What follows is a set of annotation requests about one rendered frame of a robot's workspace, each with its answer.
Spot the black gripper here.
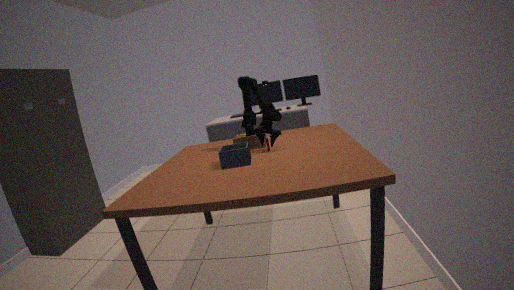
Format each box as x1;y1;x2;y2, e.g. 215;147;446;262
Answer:
253;121;281;147

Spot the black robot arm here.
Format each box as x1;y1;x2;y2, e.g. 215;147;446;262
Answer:
237;77;282;136

